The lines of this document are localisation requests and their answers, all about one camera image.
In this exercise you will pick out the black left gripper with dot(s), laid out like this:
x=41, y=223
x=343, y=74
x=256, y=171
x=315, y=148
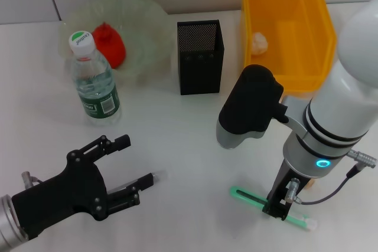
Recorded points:
x=65, y=196

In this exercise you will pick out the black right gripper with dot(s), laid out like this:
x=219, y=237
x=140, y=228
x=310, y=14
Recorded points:
x=288, y=182

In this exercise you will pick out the green utility knife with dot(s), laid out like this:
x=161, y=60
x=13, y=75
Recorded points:
x=245, y=196

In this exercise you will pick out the clear green-label water bottle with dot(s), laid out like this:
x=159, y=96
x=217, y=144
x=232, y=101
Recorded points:
x=94, y=86

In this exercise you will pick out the red funnel-shaped object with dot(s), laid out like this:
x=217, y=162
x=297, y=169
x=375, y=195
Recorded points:
x=113, y=45

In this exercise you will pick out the white paper ball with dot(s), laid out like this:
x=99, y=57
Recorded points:
x=260, y=44

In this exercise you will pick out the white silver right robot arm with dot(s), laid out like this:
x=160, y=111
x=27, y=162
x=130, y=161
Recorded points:
x=339, y=101

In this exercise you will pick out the grey marker pen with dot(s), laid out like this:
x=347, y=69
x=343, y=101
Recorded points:
x=159, y=176

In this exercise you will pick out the black mesh pen holder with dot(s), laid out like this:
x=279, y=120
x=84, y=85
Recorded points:
x=200, y=69

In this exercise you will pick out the green glass fruit plate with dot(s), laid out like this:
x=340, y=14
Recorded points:
x=141, y=27

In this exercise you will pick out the right gripper silver plug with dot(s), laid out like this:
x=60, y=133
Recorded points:
x=292, y=190

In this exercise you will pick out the gripper silver plug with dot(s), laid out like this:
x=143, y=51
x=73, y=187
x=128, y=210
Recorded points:
x=292, y=190
x=27, y=176

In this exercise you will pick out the left gripper silver plug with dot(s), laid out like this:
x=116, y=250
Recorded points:
x=27, y=176

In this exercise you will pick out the yellow plastic bin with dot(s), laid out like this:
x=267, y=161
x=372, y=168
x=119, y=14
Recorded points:
x=283, y=4

